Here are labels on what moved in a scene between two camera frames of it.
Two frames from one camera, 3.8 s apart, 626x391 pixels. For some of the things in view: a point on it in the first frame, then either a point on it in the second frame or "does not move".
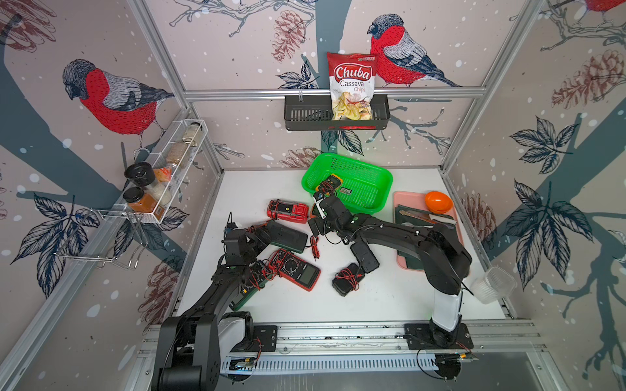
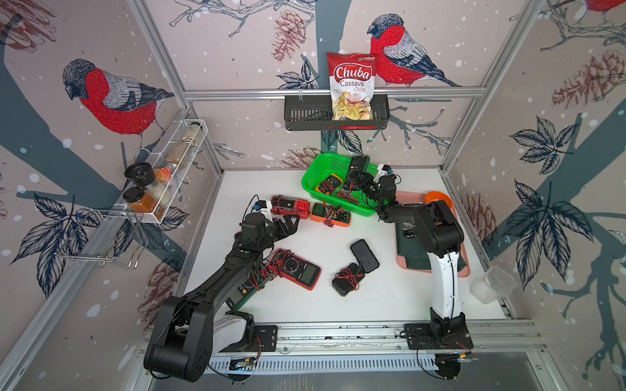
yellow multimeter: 329,184 does not move
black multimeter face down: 287,237 → 359,164
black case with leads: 347,279 does not move
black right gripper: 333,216 → 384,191
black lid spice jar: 140,173 does not move
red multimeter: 282,209 does not move
